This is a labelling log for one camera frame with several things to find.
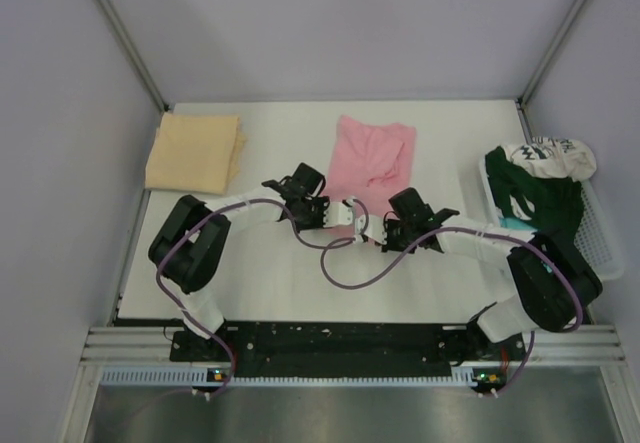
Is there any right corner aluminium post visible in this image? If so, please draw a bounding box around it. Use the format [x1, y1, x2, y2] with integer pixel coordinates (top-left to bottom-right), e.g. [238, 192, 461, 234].
[517, 0, 592, 111]

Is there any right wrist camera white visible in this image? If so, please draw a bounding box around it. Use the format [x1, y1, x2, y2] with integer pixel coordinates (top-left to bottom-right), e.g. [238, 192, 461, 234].
[354, 215, 387, 246]

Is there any grey slotted cable duct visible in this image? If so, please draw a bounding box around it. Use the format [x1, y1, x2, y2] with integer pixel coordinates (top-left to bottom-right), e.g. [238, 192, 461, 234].
[100, 366, 504, 388]

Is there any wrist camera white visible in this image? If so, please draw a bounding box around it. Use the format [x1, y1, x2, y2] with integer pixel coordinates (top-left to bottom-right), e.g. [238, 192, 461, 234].
[354, 215, 387, 246]
[324, 197, 356, 228]

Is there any dark green t shirt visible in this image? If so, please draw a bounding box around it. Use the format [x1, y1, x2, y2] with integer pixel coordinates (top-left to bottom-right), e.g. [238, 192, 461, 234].
[484, 147, 585, 240]

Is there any teal t shirt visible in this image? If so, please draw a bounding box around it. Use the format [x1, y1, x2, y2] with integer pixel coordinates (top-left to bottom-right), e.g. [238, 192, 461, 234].
[499, 217, 536, 231]

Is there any white printed t shirt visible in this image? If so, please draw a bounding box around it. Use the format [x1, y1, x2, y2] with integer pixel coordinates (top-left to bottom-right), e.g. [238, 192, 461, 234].
[502, 137, 597, 182]

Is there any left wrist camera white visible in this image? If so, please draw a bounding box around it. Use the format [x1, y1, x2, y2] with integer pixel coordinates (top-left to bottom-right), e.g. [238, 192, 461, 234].
[324, 197, 356, 228]

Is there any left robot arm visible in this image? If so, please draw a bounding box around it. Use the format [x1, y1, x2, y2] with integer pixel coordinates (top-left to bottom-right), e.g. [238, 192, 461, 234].
[148, 163, 329, 360]

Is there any white plastic basket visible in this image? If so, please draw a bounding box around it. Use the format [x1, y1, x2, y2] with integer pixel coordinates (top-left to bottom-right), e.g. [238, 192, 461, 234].
[479, 156, 624, 282]

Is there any folded beige t shirt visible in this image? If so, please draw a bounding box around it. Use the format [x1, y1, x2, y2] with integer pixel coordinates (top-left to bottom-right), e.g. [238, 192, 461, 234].
[145, 113, 246, 195]

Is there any pink t shirt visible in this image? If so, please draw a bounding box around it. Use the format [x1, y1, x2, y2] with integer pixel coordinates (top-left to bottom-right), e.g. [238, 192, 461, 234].
[323, 116, 417, 217]

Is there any corner aluminium post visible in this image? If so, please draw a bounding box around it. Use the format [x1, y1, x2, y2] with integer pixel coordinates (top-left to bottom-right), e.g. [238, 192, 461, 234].
[93, 0, 169, 113]
[517, 0, 592, 111]

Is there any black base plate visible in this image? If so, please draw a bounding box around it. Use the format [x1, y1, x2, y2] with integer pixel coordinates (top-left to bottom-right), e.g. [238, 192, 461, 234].
[169, 321, 525, 377]

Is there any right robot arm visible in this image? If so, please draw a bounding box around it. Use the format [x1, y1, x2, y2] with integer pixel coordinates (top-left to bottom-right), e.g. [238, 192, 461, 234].
[382, 187, 603, 359]

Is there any left corner aluminium post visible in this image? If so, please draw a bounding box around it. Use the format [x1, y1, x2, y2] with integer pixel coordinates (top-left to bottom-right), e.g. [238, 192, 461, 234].
[93, 0, 169, 113]

